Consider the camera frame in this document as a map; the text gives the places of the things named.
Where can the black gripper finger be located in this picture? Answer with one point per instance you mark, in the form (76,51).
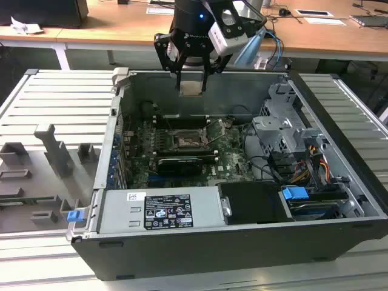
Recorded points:
(218,64)
(163,51)

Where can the silver CPU plate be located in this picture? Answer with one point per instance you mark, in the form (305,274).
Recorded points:
(191,88)

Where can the black RAM slot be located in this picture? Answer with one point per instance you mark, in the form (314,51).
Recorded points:
(212,155)
(188,124)
(188,119)
(194,150)

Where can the CPU socket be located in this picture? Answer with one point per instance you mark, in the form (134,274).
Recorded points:
(186,141)

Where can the framed white paper sheet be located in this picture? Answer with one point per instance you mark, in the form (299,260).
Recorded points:
(159,10)

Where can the white plastic holder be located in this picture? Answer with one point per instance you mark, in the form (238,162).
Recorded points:
(260,63)

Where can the long wooden desk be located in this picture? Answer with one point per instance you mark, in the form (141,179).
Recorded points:
(121,30)

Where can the small black box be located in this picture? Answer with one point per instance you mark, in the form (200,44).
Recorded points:
(122,2)

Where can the metal drive cage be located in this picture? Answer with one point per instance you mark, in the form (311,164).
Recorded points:
(272,127)

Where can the black computer mouse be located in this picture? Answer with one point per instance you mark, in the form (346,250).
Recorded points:
(284,12)

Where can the green motherboard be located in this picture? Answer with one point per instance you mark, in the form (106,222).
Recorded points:
(233,160)

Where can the blue card retention clip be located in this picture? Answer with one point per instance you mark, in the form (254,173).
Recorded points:
(114,157)
(109,182)
(116,139)
(111,172)

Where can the black graphics card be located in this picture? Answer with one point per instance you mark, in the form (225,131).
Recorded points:
(182,166)

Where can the short wooden desk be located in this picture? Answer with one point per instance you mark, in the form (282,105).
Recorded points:
(50,35)

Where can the crumpled white paper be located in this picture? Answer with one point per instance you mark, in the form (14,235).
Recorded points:
(25,27)

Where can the hard disk in blue carrier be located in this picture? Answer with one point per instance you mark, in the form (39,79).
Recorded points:
(294,194)

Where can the grey laptop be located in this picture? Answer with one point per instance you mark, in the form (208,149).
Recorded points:
(369,20)

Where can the silver power supply unit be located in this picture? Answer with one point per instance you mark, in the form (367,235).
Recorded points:
(121,212)

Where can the grey parts rack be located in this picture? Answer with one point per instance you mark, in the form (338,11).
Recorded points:
(30,169)

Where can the blue case latch tab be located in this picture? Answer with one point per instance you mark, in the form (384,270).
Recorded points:
(74,216)

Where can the black open PC case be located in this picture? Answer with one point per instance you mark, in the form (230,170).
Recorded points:
(212,257)

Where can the green RAM stick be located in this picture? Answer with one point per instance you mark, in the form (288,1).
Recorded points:
(18,200)

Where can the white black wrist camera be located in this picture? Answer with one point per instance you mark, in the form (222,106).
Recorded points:
(230,39)

